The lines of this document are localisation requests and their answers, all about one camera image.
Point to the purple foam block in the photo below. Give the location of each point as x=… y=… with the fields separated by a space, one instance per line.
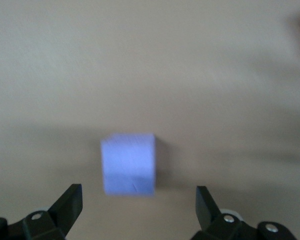
x=128 y=162

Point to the large table cover sheet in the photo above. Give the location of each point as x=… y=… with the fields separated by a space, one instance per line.
x=150 y=75

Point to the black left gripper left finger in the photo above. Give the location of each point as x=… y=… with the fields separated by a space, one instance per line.
x=67 y=207

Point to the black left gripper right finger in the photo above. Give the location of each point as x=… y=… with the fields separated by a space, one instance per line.
x=206 y=210

